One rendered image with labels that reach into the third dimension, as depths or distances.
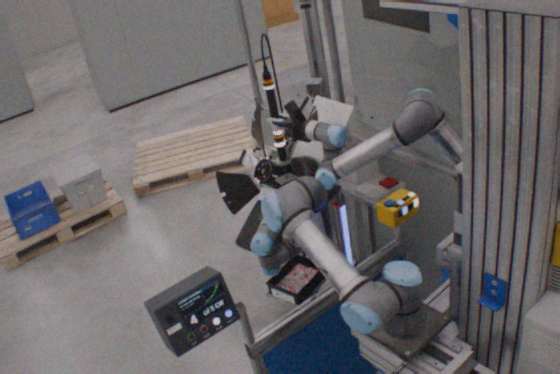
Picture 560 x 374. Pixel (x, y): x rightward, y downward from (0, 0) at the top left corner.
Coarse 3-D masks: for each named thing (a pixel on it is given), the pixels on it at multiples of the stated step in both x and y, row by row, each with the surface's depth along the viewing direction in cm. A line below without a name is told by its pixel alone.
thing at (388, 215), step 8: (400, 192) 229; (408, 192) 228; (384, 200) 226; (408, 200) 223; (384, 208) 222; (392, 208) 220; (400, 208) 220; (416, 208) 228; (384, 216) 224; (392, 216) 220; (408, 216) 226; (392, 224) 222
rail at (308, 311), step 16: (384, 256) 229; (400, 256) 237; (368, 272) 226; (304, 304) 210; (320, 304) 212; (288, 320) 204; (304, 320) 209; (256, 336) 199; (272, 336) 201; (288, 336) 206; (256, 352) 198
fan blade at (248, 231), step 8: (256, 208) 236; (248, 216) 236; (256, 216) 235; (248, 224) 236; (256, 224) 235; (240, 232) 237; (248, 232) 235; (280, 232) 234; (240, 240) 236; (248, 240) 235; (280, 240) 233; (248, 248) 234
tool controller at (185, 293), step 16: (208, 272) 175; (176, 288) 171; (192, 288) 168; (208, 288) 170; (224, 288) 174; (144, 304) 169; (160, 304) 164; (176, 304) 165; (192, 304) 168; (208, 304) 171; (224, 304) 174; (160, 320) 162; (176, 320) 165; (208, 320) 171; (224, 320) 175; (160, 336) 173; (176, 336) 165; (208, 336) 172; (176, 352) 166
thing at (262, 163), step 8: (264, 160) 235; (256, 168) 238; (264, 168) 235; (272, 168) 230; (280, 168) 234; (288, 168) 239; (256, 176) 237; (264, 176) 233; (280, 176) 234; (264, 184) 233; (272, 184) 234
